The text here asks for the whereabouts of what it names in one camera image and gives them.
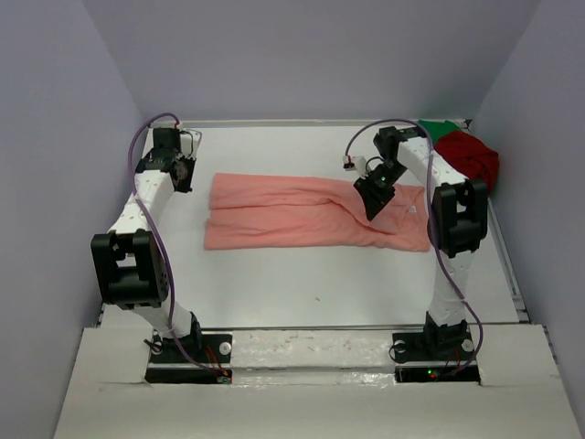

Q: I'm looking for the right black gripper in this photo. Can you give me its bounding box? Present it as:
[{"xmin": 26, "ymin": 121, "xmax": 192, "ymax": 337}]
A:
[{"xmin": 354, "ymin": 160, "xmax": 408, "ymax": 221}]

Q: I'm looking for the pink t shirt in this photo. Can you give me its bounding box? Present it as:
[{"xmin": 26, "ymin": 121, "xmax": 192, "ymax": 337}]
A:
[{"xmin": 204, "ymin": 173, "xmax": 431, "ymax": 252}]

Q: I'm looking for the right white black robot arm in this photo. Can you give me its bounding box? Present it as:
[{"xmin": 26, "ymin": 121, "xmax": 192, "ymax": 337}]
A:
[{"xmin": 344, "ymin": 119, "xmax": 488, "ymax": 368}]

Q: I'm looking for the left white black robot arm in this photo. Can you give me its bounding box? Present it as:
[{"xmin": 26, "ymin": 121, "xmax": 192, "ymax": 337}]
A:
[{"xmin": 90, "ymin": 127, "xmax": 204, "ymax": 361}]

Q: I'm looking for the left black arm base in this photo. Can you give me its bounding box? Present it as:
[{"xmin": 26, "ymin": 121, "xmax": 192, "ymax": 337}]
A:
[{"xmin": 144, "ymin": 332, "xmax": 233, "ymax": 385}]

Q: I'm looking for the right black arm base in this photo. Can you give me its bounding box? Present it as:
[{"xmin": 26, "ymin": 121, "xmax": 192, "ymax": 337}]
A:
[{"xmin": 388, "ymin": 332, "xmax": 481, "ymax": 384}]

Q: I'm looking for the green t shirt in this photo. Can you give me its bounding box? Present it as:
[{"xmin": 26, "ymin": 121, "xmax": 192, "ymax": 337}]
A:
[{"xmin": 418, "ymin": 119, "xmax": 461, "ymax": 145}]

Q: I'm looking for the red t shirt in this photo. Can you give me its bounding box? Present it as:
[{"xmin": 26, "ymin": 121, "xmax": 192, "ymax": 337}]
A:
[{"xmin": 435, "ymin": 131, "xmax": 499, "ymax": 194}]

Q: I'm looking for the white foam front panel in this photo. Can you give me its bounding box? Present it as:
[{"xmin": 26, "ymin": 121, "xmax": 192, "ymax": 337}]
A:
[{"xmin": 56, "ymin": 325, "xmax": 580, "ymax": 438}]

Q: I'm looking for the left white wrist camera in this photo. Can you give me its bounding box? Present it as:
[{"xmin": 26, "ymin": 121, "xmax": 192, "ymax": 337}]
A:
[{"xmin": 179, "ymin": 129, "xmax": 203, "ymax": 159}]

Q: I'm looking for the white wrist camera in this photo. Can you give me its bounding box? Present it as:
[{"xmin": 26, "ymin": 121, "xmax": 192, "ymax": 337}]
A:
[
  {"xmin": 179, "ymin": 129, "xmax": 203, "ymax": 159},
  {"xmin": 343, "ymin": 155, "xmax": 369, "ymax": 178}
]

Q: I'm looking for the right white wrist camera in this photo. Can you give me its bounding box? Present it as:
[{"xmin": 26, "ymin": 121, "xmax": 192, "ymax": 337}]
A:
[{"xmin": 343, "ymin": 155, "xmax": 369, "ymax": 178}]

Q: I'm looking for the aluminium back table rail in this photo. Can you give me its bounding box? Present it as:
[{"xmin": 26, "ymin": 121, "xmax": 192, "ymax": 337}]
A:
[{"xmin": 146, "ymin": 118, "xmax": 473, "ymax": 129}]

